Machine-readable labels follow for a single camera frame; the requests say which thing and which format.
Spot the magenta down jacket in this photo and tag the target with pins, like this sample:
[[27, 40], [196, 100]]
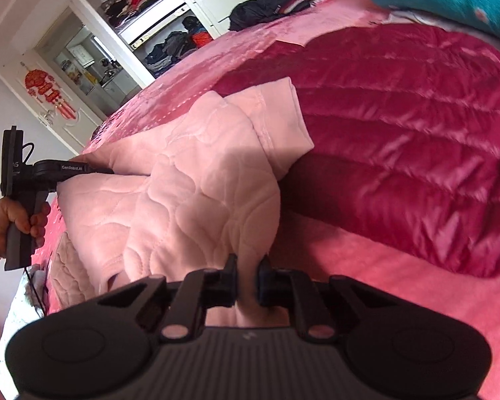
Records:
[[400, 133]]

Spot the pink quilted garment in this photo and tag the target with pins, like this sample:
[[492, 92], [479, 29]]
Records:
[[191, 183]]

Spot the white wardrobe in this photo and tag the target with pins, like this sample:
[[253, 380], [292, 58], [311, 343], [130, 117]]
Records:
[[210, 6]]

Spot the white door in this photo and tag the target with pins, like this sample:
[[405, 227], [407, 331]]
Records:
[[83, 127]]

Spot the pink printed bed blanket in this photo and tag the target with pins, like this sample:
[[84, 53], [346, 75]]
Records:
[[400, 308]]

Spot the stack of dark folded clothes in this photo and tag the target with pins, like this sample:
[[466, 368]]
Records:
[[171, 48]]

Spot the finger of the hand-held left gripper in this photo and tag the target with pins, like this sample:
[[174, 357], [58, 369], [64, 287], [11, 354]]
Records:
[[102, 170]]

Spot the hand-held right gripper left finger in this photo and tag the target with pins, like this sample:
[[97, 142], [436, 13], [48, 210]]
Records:
[[232, 277]]

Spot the red knot decoration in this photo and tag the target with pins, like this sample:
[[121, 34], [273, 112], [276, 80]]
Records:
[[46, 87]]

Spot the kitchen cabinet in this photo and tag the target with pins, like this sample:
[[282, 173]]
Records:
[[108, 87]]

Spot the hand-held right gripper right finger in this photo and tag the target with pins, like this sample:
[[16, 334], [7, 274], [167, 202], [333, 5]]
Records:
[[263, 284]]

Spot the person's left hand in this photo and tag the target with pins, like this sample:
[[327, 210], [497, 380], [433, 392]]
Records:
[[12, 216]]

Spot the black jacket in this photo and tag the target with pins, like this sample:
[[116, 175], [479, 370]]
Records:
[[254, 10]]

